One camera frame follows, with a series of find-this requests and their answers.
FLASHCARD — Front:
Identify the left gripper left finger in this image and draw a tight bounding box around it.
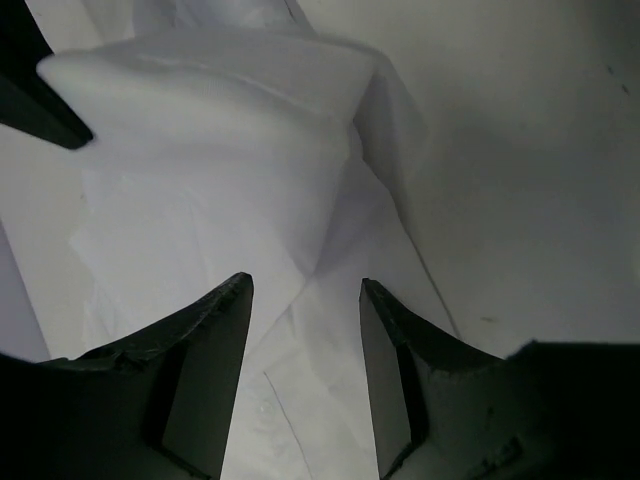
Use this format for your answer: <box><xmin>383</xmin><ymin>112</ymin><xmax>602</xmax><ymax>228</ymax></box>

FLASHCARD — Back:
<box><xmin>1</xmin><ymin>273</ymin><xmax>254</xmax><ymax>479</ymax></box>

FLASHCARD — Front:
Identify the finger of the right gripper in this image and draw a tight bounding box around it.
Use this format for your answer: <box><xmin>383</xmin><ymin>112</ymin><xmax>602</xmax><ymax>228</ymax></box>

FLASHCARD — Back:
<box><xmin>1</xmin><ymin>0</ymin><xmax>94</xmax><ymax>150</ymax></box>

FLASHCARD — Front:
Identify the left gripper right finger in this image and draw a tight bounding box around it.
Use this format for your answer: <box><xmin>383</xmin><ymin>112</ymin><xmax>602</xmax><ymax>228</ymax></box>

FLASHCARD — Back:
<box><xmin>359</xmin><ymin>279</ymin><xmax>639</xmax><ymax>479</ymax></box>

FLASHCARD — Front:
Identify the white long sleeve shirt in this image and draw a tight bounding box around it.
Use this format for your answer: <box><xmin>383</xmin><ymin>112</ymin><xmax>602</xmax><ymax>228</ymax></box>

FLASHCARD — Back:
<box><xmin>0</xmin><ymin>0</ymin><xmax>459</xmax><ymax>480</ymax></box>

